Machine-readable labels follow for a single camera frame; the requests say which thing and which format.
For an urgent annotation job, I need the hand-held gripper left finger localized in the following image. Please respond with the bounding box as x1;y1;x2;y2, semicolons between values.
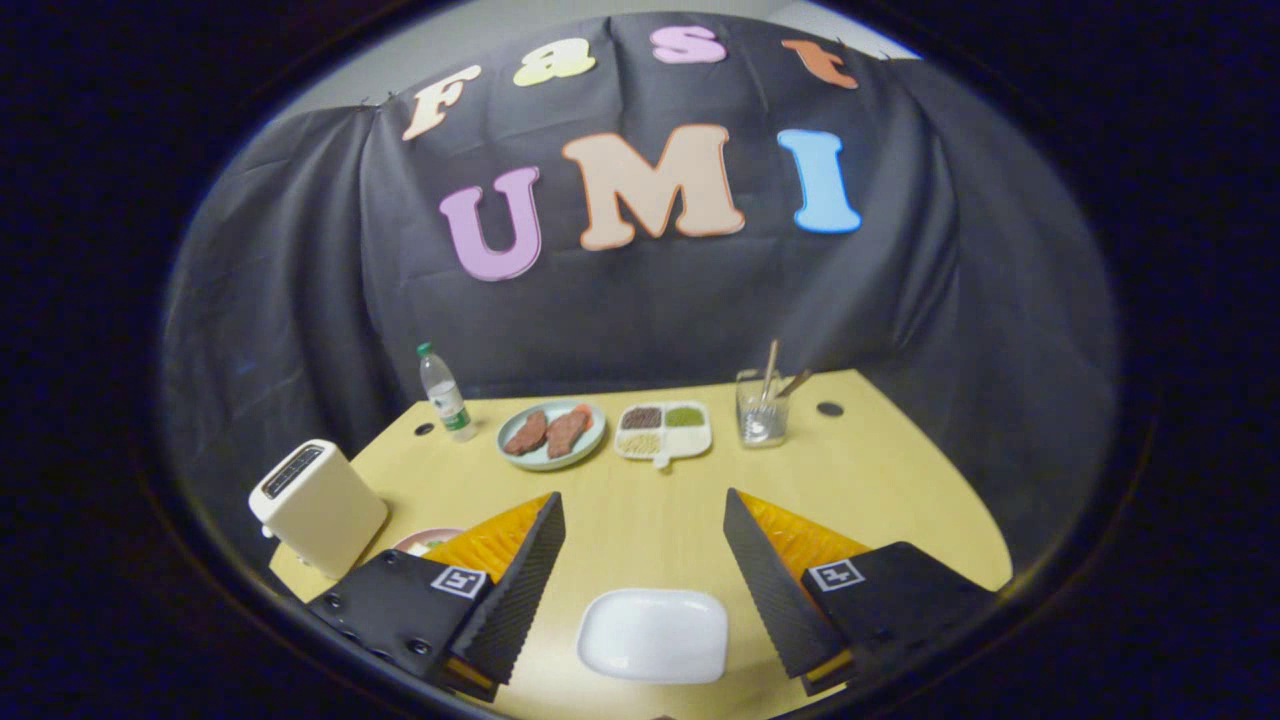
305;491;567;703

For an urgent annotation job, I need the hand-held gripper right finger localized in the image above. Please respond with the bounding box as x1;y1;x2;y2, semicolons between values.
723;487;998;698

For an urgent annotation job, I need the pink plate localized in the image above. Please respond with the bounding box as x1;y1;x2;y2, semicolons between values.
393;527;466;558

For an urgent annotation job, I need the white plate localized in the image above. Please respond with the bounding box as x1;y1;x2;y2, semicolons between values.
577;588;730;686

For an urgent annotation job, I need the brown meat patty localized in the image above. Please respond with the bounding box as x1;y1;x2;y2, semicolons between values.
546;404;594;460
503;410;549;457

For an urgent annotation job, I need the pale green plate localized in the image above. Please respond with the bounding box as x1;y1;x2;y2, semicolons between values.
496;400;607;472

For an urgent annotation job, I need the white divided dish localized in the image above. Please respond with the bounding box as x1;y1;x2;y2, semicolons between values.
614;401;713;469

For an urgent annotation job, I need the cream toaster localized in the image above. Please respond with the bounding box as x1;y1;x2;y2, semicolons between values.
248;440;389;581

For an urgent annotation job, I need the clear plastic water bottle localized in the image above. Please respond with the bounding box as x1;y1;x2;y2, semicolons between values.
417;342;478;443

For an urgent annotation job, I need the black backdrop cloth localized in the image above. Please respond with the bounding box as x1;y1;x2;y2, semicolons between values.
160;12;1119;601

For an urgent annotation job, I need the wire mesh basket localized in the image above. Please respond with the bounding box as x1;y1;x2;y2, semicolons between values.
736;368;791;448

